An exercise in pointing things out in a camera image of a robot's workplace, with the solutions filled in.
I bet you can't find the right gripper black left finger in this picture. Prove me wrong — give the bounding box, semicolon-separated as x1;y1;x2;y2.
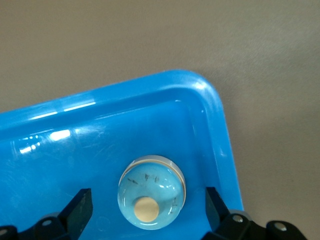
0;187;94;240

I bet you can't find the blue plastic tray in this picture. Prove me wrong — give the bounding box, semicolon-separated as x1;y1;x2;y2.
0;69;246;240

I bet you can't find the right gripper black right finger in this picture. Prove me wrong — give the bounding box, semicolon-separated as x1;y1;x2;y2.
201;186;307;240

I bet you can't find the light blue call bell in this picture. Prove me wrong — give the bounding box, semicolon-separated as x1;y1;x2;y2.
117;154;187;231

